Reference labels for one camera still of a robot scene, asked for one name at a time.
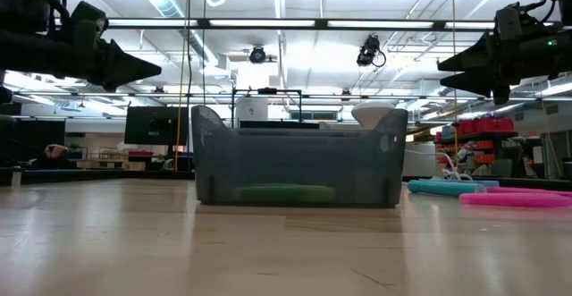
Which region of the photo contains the black overhead rig bar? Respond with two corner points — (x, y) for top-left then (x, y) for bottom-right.
(106, 17), (498, 32)

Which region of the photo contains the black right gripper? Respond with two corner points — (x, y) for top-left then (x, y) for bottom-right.
(437, 31), (540, 105)

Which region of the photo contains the blue marker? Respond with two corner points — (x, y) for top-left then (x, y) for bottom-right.
(407, 179), (487, 198)
(417, 177), (501, 189)

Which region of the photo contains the black storage shelf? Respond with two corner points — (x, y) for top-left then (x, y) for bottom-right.
(435, 130), (519, 177)

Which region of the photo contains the green marker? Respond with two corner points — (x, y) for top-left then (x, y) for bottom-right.
(235, 184), (337, 206)

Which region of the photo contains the white bucket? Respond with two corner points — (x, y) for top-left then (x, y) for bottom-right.
(401, 141), (442, 178)

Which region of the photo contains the long black light rail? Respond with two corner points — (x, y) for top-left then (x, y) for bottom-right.
(6, 90), (492, 102)

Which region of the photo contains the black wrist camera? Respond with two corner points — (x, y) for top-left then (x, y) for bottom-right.
(70, 0), (110, 36)
(493, 1), (524, 42)

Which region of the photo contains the small red storage bin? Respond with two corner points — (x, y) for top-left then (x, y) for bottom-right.
(455, 120), (477, 138)

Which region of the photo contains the white bulb power cord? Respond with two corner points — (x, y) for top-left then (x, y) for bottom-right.
(404, 148), (474, 182)

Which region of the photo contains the black cabinet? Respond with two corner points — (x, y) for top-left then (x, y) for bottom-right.
(239, 120), (321, 130)

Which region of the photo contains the black computer monitor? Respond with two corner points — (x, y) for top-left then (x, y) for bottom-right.
(123, 106), (189, 147)

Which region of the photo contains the black ceiling camera with cable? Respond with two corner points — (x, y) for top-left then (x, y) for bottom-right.
(356, 33), (388, 70)

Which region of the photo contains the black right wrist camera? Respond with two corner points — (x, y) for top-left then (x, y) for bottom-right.
(493, 1), (524, 42)

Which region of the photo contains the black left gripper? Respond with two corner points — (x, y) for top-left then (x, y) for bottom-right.
(60, 30), (162, 89)

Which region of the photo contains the dark translucent plastic bin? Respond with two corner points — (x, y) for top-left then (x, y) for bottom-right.
(190, 105), (408, 208)

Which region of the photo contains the black overhead camera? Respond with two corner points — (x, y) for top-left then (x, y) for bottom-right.
(248, 44), (268, 65)

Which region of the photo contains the person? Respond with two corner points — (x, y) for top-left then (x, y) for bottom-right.
(26, 142), (77, 171)

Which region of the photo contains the white cylindrical container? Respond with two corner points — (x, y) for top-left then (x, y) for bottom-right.
(235, 96), (270, 123)

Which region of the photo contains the black hanging cable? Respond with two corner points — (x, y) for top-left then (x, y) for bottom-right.
(202, 0), (208, 107)
(186, 0), (194, 172)

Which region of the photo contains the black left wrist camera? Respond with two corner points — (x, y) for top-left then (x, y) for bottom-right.
(70, 0), (110, 36)

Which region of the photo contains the large black panel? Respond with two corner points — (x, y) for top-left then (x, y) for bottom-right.
(0, 119), (67, 171)

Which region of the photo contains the large red storage bin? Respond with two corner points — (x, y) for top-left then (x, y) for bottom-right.
(475, 116), (516, 134)

